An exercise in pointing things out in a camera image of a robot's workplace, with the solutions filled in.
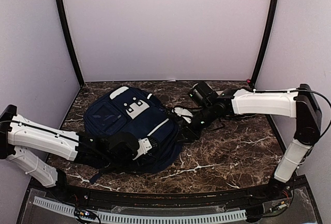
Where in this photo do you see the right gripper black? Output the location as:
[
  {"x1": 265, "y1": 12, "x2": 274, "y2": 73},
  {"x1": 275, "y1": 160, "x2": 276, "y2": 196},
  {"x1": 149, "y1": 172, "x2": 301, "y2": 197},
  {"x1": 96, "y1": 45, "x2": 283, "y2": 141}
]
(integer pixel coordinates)
[{"x1": 174, "y1": 104, "x2": 216, "y2": 144}]

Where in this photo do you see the navy blue student backpack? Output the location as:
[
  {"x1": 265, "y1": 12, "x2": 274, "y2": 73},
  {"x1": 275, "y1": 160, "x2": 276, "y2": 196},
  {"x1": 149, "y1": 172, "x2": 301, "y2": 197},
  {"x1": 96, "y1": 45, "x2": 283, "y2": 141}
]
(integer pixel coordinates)
[{"x1": 83, "y1": 85, "x2": 183, "y2": 184}]

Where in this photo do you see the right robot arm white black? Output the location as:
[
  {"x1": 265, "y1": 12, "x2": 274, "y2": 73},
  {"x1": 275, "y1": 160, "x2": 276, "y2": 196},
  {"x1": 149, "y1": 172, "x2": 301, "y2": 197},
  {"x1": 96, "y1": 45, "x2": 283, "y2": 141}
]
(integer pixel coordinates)
[{"x1": 173, "y1": 82, "x2": 326, "y2": 200}]

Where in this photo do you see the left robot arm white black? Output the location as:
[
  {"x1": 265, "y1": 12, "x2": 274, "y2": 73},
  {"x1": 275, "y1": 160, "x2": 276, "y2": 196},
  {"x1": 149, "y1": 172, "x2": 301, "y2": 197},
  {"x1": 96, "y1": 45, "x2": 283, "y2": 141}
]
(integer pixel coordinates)
[{"x1": 1, "y1": 104, "x2": 159, "y2": 201}]

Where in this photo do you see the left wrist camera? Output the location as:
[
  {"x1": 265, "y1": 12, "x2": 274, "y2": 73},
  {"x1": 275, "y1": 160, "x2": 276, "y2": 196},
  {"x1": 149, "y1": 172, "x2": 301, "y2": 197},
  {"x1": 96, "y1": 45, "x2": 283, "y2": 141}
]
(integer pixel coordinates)
[{"x1": 133, "y1": 137, "x2": 158, "y2": 160}]

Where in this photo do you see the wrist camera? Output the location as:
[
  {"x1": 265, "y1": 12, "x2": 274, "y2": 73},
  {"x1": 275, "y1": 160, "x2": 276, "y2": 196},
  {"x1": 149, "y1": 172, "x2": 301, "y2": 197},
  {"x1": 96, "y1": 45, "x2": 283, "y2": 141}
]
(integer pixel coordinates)
[
  {"x1": 133, "y1": 137, "x2": 158, "y2": 160},
  {"x1": 172, "y1": 107, "x2": 193, "y2": 124}
]

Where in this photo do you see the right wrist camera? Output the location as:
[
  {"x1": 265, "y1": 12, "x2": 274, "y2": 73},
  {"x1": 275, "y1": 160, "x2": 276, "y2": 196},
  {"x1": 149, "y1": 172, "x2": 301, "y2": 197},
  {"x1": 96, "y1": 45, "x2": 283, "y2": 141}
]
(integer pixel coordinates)
[{"x1": 172, "y1": 107, "x2": 193, "y2": 124}]

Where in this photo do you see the white slotted cable duct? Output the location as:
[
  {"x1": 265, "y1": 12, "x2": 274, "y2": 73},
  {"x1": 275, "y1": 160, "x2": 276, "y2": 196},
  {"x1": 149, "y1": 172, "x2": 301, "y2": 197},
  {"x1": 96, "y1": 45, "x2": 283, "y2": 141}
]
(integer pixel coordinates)
[{"x1": 33, "y1": 197, "x2": 247, "y2": 223}]

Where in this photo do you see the black front rail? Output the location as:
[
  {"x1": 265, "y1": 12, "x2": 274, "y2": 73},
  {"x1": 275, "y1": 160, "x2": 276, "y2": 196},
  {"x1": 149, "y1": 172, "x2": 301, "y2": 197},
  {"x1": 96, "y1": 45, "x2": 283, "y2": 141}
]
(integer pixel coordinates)
[{"x1": 27, "y1": 176, "x2": 308, "y2": 209}]

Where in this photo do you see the right black frame post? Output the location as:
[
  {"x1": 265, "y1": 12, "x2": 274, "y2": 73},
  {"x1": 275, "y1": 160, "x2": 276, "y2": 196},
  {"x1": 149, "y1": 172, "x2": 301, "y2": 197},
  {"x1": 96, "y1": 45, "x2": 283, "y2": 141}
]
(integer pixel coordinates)
[{"x1": 250, "y1": 0, "x2": 278, "y2": 85}]

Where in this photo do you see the black frame post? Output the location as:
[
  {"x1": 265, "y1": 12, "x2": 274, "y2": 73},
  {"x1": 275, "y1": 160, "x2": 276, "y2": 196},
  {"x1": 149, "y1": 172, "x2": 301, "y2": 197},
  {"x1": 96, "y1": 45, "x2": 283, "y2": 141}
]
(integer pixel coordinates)
[
  {"x1": 55, "y1": 0, "x2": 85, "y2": 87},
  {"x1": 250, "y1": 0, "x2": 278, "y2": 85}
]

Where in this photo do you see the left black frame post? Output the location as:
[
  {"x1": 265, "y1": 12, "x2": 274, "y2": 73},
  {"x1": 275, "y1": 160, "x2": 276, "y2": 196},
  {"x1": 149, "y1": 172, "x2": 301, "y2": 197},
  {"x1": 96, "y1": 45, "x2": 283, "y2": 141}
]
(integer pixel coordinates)
[{"x1": 55, "y1": 0, "x2": 85, "y2": 87}]

